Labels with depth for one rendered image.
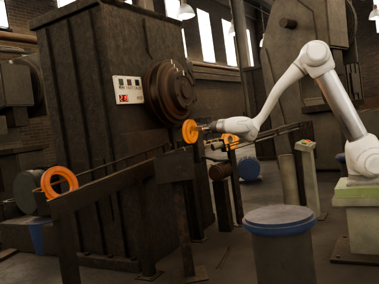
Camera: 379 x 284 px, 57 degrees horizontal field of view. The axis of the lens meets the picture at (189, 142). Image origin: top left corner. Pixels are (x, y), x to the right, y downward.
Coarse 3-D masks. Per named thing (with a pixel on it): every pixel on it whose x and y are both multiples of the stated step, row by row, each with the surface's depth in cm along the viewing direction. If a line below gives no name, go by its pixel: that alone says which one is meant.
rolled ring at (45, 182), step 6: (54, 168) 168; (60, 168) 171; (66, 168) 174; (48, 174) 165; (60, 174) 173; (66, 174) 173; (72, 174) 175; (42, 180) 162; (48, 180) 163; (72, 180) 173; (42, 186) 161; (48, 186) 162; (72, 186) 172; (48, 192) 161; (54, 192) 163; (48, 198) 162
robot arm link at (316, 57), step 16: (304, 48) 176; (320, 48) 170; (304, 64) 180; (320, 64) 173; (320, 80) 178; (336, 80) 176; (336, 96) 176; (336, 112) 179; (352, 112) 176; (352, 128) 176; (352, 144) 177; (368, 144) 173; (352, 160) 179; (368, 160) 169; (368, 176) 175
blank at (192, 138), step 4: (188, 120) 224; (192, 120) 227; (184, 124) 222; (188, 124) 222; (192, 124) 226; (196, 124) 231; (184, 128) 220; (188, 128) 222; (184, 132) 220; (188, 132) 222; (192, 132) 230; (196, 132) 230; (184, 136) 221; (188, 136) 222; (192, 136) 226; (196, 136) 230; (188, 140) 222; (192, 140) 225
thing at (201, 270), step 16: (160, 160) 185; (176, 160) 186; (192, 160) 186; (160, 176) 186; (176, 176) 186; (192, 176) 187; (176, 192) 199; (176, 208) 199; (176, 272) 210; (192, 272) 202
